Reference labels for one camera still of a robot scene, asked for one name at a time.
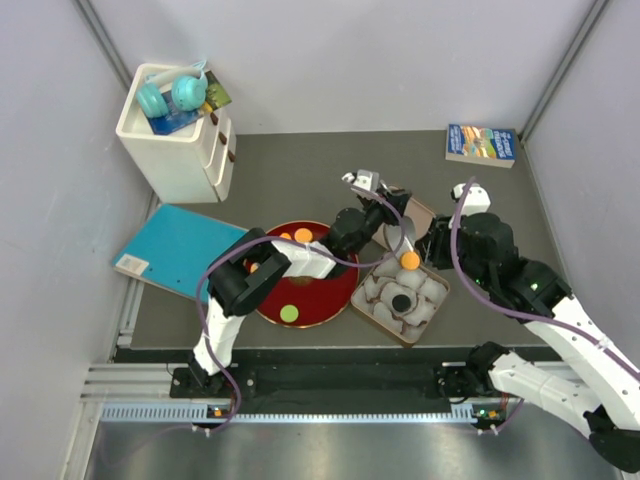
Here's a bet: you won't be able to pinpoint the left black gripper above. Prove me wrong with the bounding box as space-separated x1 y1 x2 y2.
350 188 411 256

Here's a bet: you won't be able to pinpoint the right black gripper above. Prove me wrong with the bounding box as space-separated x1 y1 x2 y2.
415 214 492 291

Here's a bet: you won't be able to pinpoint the black round cookie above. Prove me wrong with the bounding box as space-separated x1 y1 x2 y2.
391 294 412 313

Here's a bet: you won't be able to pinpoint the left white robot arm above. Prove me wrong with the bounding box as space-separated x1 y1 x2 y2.
189 187 412 397

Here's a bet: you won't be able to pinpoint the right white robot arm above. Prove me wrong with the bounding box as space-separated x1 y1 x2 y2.
416 213 639 474

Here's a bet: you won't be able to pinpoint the orange round cookie top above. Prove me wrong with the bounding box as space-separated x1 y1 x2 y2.
294 227 314 243

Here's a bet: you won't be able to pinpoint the beige tin lid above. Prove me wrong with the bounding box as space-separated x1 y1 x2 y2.
372 196 435 251

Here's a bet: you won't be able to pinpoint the tin box with paper cups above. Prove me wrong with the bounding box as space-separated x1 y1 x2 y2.
351 256 450 347

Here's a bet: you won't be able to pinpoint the round red lacquer plate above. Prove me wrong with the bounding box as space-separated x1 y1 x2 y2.
241 220 361 329

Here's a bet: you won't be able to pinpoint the colourful paperback book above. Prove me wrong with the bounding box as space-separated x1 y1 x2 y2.
445 124 516 169

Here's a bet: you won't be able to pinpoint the green round cookie bottom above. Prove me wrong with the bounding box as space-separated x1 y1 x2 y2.
279 304 299 324

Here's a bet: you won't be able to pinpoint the white drawer cabinet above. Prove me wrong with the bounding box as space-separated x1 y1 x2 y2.
116 63 237 204

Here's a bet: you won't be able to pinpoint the blue notebook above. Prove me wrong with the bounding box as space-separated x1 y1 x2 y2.
112 205 246 300

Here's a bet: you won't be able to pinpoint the green picture card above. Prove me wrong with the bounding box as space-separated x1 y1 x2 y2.
202 70 232 112

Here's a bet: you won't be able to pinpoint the blue book on cabinet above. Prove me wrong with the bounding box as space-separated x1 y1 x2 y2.
148 102 202 135

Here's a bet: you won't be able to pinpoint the teal headphones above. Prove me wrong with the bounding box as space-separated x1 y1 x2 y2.
136 61 208 118

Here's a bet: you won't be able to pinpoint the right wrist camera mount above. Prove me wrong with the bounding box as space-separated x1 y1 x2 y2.
451 183 491 216

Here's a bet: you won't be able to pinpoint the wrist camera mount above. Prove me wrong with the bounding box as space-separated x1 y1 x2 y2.
341 169 380 194
451 183 491 216

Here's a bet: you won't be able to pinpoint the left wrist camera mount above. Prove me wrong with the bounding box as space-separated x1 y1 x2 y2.
341 169 380 194

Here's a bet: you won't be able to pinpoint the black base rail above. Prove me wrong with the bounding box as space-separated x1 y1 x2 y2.
169 347 521 401

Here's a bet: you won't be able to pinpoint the grey slotted cable duct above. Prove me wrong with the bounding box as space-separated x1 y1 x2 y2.
100 403 504 424

